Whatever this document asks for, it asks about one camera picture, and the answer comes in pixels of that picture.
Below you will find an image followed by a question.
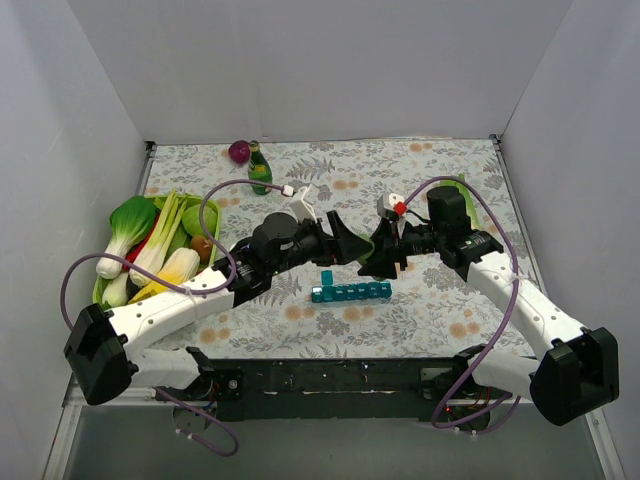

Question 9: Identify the teal weekly pill organizer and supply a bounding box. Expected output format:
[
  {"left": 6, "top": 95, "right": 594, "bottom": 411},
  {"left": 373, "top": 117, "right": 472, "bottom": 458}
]
[{"left": 311, "top": 270, "right": 392, "bottom": 303}]

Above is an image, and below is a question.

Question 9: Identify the green pill bottle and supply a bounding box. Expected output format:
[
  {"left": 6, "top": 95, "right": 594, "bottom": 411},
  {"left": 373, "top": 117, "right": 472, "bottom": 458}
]
[{"left": 358, "top": 238, "right": 375, "bottom": 264}]

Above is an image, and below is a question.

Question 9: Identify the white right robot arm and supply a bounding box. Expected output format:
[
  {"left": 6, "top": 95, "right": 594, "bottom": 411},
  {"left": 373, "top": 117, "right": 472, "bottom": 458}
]
[{"left": 358, "top": 185, "right": 619, "bottom": 426}]

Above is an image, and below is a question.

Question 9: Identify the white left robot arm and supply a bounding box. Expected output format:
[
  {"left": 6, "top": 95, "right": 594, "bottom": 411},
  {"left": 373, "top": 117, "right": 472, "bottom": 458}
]
[{"left": 64, "top": 211, "right": 371, "bottom": 405}]

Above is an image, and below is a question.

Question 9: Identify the napa cabbage on table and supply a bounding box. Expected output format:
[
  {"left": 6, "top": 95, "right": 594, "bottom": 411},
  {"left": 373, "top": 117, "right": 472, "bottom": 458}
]
[{"left": 455, "top": 174, "right": 479, "bottom": 229}]

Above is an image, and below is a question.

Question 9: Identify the green glass bottle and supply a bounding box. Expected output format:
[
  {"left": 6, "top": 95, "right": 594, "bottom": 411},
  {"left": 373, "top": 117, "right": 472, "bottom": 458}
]
[{"left": 248, "top": 140, "right": 273, "bottom": 195}]

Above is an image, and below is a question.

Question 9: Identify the brown mushroom toy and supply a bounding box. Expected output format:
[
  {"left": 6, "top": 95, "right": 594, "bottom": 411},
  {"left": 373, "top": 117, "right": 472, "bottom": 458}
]
[{"left": 190, "top": 235, "right": 213, "bottom": 265}]

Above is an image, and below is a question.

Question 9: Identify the red onion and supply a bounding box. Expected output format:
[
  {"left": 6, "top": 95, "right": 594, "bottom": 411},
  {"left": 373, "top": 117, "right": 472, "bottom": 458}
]
[{"left": 228, "top": 140, "right": 251, "bottom": 165}]

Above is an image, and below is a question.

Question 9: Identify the round green cabbage toy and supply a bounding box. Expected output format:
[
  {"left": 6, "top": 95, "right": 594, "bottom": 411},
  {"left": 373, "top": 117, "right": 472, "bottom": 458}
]
[{"left": 181, "top": 205, "right": 218, "bottom": 237}]

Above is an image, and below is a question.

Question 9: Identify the yellow white cabbage toy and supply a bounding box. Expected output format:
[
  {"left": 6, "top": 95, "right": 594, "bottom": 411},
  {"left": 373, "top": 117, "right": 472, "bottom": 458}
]
[{"left": 129, "top": 247, "right": 200, "bottom": 304}]

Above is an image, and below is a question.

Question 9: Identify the celery stalks toy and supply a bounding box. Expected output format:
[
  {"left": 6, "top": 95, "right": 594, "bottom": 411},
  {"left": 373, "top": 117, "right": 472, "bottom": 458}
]
[{"left": 129, "top": 189, "right": 186, "bottom": 287}]

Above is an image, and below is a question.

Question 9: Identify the green plastic basket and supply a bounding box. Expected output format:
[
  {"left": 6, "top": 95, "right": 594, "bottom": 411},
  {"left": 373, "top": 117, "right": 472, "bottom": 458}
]
[{"left": 92, "top": 193, "right": 221, "bottom": 309}]

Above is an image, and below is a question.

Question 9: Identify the red chili pepper toy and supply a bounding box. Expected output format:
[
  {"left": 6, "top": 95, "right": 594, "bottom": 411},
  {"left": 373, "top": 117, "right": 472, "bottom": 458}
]
[{"left": 125, "top": 215, "right": 159, "bottom": 264}]

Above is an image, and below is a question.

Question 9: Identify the bok choy toy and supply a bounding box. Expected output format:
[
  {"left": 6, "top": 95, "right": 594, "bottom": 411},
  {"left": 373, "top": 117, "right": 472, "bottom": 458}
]
[{"left": 105, "top": 196, "right": 156, "bottom": 258}]

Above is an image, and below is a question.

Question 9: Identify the small white green vegetable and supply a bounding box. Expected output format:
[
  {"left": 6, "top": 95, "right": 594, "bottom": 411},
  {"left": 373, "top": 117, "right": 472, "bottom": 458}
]
[{"left": 102, "top": 272, "right": 129, "bottom": 308}]

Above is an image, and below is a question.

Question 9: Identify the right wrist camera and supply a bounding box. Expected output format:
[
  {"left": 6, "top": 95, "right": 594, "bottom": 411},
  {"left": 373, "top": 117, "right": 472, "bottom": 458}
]
[{"left": 377, "top": 193, "right": 408, "bottom": 221}]

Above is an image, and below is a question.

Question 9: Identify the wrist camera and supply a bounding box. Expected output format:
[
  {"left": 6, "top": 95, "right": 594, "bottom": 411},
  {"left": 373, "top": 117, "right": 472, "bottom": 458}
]
[
  {"left": 289, "top": 184, "right": 318, "bottom": 222},
  {"left": 377, "top": 193, "right": 408, "bottom": 221}
]

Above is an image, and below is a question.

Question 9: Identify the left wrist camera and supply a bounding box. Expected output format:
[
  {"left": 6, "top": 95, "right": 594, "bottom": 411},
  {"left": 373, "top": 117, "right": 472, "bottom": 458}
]
[{"left": 289, "top": 184, "right": 318, "bottom": 222}]

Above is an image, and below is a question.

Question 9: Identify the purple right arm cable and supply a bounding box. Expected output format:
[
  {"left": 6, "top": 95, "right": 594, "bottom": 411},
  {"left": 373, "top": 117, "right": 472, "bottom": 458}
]
[{"left": 404, "top": 175, "right": 524, "bottom": 431}]

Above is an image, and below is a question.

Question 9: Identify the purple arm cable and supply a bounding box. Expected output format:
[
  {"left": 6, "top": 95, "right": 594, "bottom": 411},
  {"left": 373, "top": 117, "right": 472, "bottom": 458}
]
[
  {"left": 404, "top": 175, "right": 524, "bottom": 431},
  {"left": 59, "top": 179, "right": 296, "bottom": 457}
]

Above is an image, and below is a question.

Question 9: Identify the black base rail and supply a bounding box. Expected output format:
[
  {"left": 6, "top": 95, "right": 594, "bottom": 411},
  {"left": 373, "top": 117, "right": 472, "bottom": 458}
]
[{"left": 165, "top": 358, "right": 465, "bottom": 422}]

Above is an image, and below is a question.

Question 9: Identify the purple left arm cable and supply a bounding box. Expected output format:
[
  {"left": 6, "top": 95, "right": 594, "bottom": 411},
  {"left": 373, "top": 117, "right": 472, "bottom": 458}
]
[{"left": 59, "top": 179, "right": 296, "bottom": 457}]

